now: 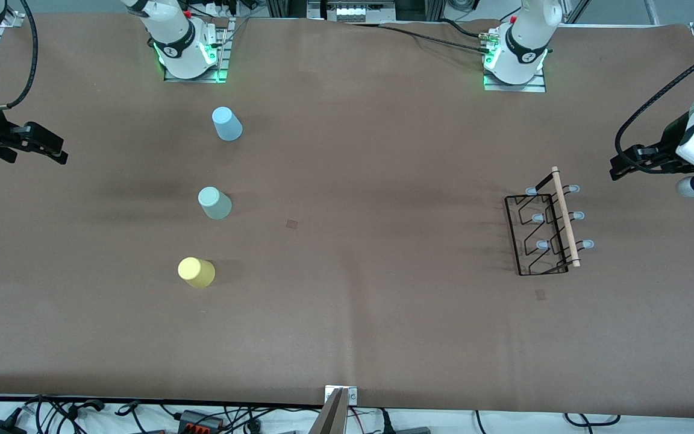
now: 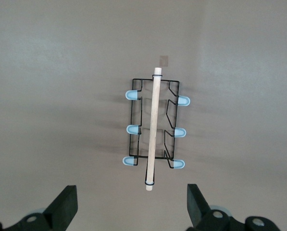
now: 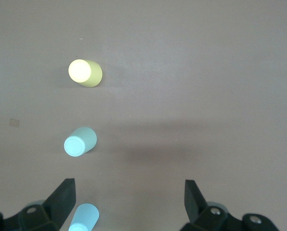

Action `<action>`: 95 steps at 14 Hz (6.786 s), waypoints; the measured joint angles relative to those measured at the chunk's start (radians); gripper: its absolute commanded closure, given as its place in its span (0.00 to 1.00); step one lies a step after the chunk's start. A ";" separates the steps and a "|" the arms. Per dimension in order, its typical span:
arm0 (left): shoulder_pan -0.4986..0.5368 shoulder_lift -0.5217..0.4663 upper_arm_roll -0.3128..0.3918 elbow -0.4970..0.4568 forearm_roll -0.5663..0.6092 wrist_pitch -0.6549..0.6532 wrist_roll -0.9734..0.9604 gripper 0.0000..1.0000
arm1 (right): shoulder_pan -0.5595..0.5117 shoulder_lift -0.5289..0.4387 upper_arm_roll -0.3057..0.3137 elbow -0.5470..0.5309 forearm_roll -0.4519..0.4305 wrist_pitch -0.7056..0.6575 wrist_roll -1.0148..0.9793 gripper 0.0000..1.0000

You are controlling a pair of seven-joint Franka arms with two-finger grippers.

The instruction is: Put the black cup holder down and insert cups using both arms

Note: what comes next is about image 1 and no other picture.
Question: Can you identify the mint green plastic cup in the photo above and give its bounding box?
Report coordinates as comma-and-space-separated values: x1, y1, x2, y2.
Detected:
198, 186, 233, 221

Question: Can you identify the black cable on mat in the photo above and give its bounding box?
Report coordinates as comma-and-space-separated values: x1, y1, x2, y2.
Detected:
347, 20, 498, 56

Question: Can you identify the yellow plastic cup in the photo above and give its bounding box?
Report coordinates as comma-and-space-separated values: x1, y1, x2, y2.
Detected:
178, 257, 216, 289

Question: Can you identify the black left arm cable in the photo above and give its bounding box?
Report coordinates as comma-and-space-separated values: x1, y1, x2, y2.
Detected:
614, 37, 694, 169

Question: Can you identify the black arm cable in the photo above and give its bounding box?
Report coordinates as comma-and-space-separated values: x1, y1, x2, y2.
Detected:
614, 37, 694, 169
0, 0, 39, 112

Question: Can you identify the black orange connector box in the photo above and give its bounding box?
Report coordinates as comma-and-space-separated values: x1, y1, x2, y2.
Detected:
177, 410, 224, 432

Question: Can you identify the black wire cup holder rack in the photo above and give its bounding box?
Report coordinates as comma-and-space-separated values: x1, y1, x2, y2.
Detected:
505, 166, 595, 277

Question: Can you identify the white power strip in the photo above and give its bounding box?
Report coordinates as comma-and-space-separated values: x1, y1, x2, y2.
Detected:
322, 0, 397, 24

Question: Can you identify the grey metal camera pole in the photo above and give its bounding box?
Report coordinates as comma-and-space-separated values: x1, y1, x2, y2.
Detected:
309, 388, 349, 434

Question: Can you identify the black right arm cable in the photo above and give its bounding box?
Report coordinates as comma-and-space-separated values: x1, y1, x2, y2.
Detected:
0, 0, 39, 112

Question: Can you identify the black looped floor cable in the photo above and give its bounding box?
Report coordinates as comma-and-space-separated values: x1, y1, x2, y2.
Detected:
564, 413, 622, 427

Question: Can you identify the light blue plastic cup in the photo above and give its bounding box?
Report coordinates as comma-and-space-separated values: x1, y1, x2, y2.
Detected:
211, 107, 243, 142

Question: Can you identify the white metal bracket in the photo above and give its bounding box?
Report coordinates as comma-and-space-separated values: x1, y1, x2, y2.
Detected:
324, 386, 358, 406

